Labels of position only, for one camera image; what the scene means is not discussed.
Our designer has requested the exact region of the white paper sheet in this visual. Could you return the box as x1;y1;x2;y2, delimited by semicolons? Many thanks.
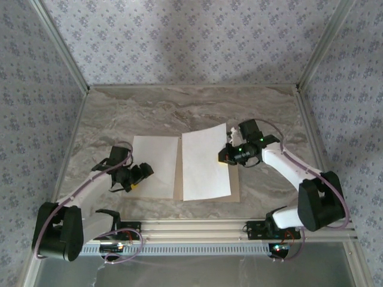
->
181;122;233;202
131;136;180;200

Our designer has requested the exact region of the brown cardboard folder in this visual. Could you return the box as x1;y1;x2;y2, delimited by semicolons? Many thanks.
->
172;137;241;203

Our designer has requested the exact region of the small circuit board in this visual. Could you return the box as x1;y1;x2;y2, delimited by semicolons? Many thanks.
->
100;243;126;252
270;243;293;254

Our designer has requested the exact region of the shiny metal panel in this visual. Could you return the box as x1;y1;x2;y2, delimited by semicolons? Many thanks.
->
38;242;357;287

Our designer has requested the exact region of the white cable connector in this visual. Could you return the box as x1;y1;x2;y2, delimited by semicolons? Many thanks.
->
228;126;242;143

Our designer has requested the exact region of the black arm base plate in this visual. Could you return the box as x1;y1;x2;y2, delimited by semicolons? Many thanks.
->
118;221;142;241
245;220;302;241

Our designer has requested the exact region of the aluminium side rail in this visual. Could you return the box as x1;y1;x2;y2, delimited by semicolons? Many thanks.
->
294;85;350;219
46;89;90;221

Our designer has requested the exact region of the wide aluminium frame rail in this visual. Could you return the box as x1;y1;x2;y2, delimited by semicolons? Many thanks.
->
32;219;358;243

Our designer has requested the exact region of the grey slotted cable duct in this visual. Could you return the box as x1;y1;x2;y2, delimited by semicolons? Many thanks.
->
80;244;272;257

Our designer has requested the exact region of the aluminium corner post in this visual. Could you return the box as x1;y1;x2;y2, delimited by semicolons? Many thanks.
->
29;0;91;92
295;0;357;90

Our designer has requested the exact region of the aluminium frame leg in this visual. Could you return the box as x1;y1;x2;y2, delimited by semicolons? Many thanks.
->
22;239;45;287
344;240;370;287

